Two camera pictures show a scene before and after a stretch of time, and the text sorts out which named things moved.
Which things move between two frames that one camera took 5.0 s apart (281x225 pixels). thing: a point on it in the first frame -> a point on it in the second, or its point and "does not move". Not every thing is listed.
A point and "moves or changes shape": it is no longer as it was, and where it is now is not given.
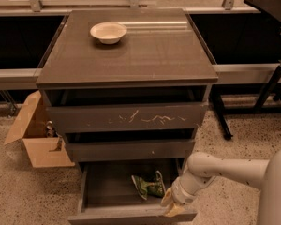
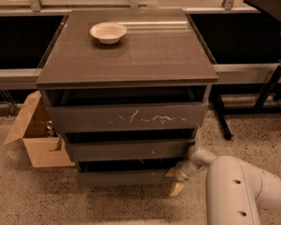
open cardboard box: (30, 126) does not move
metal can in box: (49, 126) does not move
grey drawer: (114, 191) moves or changes shape
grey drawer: (131, 110) does not move
